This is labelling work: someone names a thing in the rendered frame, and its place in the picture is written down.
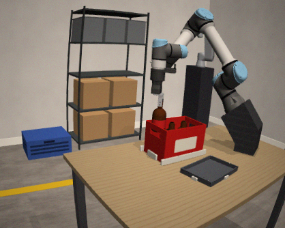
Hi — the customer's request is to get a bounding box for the red divided crate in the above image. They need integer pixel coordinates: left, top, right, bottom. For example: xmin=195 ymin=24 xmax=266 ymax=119
xmin=144 ymin=116 xmax=205 ymax=161

